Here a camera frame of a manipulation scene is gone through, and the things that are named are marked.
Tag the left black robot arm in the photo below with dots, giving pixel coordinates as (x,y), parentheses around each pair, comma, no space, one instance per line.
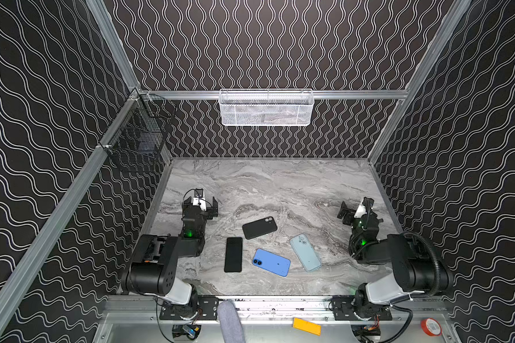
(153,266)

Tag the light teal phone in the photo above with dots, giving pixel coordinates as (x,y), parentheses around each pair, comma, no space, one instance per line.
(305,252)

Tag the base mounting plate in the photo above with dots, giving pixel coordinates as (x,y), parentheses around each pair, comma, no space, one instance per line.
(201,308)
(346,308)

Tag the black wire basket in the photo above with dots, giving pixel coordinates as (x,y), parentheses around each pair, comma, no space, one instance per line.
(139,145)

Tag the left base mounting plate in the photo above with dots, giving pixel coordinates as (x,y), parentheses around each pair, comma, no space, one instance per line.
(201,308)

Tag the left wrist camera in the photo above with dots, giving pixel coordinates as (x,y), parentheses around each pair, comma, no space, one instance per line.
(200,200)

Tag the yellow card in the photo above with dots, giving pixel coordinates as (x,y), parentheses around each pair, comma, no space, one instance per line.
(306,326)

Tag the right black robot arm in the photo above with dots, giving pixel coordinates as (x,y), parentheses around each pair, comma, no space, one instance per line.
(417,268)

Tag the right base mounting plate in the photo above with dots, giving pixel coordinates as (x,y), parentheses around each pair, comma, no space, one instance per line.
(346,308)

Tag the blue phone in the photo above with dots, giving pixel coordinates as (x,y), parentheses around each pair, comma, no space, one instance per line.
(272,263)

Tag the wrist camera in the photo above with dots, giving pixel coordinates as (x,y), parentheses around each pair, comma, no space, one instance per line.
(200,200)
(361,210)

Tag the black phone screen up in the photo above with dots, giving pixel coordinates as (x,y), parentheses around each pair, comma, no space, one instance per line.
(233,255)

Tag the red tape roll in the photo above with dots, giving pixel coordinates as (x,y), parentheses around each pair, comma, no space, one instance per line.
(431,327)

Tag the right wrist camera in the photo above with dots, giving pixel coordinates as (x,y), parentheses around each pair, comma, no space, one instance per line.
(361,210)

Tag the black phone case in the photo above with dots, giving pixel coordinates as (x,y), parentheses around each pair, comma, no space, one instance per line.
(259,228)

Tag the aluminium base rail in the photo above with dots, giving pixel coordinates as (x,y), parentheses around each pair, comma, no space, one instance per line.
(251,310)

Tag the white mesh basket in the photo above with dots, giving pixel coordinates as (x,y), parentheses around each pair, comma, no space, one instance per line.
(266,107)

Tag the grey cloth roll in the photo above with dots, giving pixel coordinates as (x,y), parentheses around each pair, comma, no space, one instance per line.
(230,324)

